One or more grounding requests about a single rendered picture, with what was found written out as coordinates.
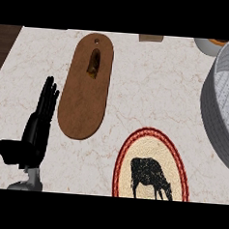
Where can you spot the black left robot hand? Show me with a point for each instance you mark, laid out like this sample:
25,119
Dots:
34,136

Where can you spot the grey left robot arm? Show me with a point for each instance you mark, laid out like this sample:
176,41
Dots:
31,181

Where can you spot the oval placemat with cow print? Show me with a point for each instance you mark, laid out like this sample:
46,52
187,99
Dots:
152,167

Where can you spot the grey woven basket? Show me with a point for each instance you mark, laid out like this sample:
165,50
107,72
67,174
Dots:
225,105

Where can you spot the brown oval wooden cutting board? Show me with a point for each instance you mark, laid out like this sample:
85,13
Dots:
84,95

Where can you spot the dark brown elongated vegetable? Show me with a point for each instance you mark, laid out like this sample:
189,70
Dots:
93,64

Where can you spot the dark brown wooden panel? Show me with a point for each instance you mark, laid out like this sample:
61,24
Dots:
4,45

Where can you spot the tan wooden block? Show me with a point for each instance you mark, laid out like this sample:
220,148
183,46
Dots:
151,38

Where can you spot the white bowl with orange contents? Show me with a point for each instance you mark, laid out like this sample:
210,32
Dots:
209,45

